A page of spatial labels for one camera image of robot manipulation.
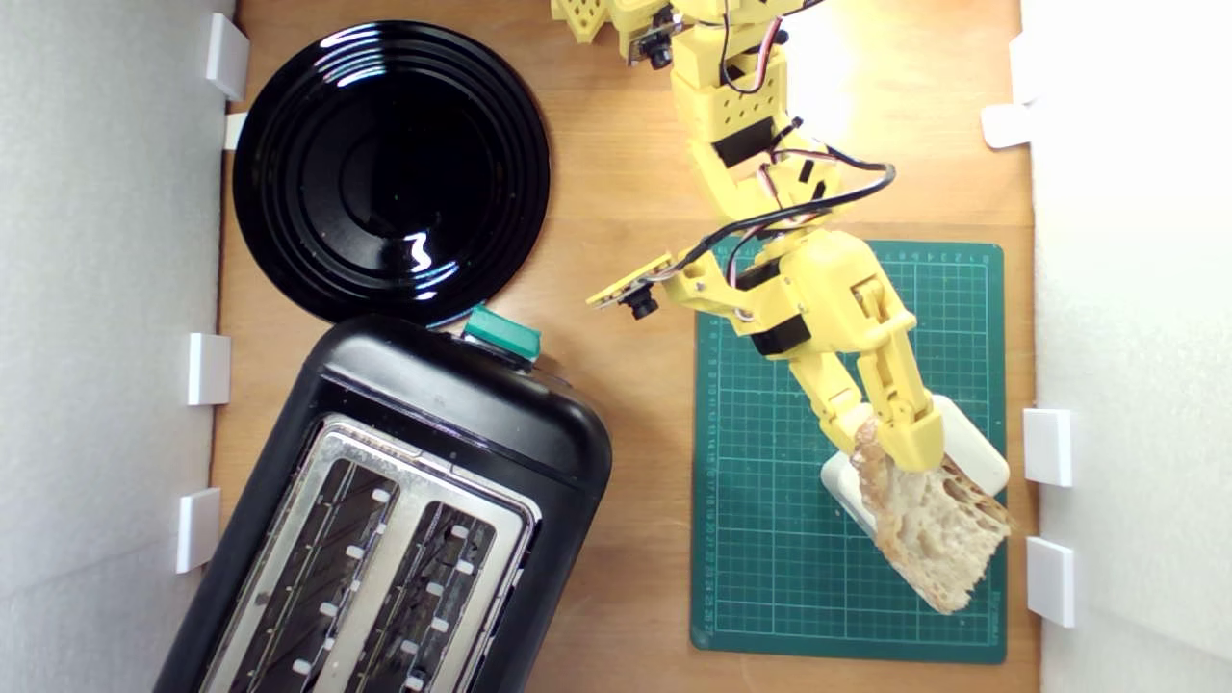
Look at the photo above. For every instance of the white wall clip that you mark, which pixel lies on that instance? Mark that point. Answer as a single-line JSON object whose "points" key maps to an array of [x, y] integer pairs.
{"points": [[199, 529], [1051, 582], [227, 56], [1006, 125], [209, 369], [1049, 448], [235, 131]]}

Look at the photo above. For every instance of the black two-slot toaster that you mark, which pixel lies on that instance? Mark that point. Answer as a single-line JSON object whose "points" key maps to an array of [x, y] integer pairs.
{"points": [[462, 404]]}

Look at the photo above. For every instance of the white square block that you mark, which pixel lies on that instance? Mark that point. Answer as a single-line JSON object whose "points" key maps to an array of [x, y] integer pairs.
{"points": [[977, 452]]}

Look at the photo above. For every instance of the green toaster lever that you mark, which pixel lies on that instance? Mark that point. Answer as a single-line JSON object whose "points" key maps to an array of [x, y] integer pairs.
{"points": [[500, 333]]}

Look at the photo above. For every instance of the green cutting mat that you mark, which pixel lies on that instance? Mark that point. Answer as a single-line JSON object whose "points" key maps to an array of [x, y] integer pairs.
{"points": [[770, 481]]}

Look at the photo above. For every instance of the brown bread slice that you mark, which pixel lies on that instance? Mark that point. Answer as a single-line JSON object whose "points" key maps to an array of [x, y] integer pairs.
{"points": [[934, 539]]}

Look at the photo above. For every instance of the black round plate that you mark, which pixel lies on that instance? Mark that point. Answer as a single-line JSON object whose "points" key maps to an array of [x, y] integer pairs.
{"points": [[385, 173]]}

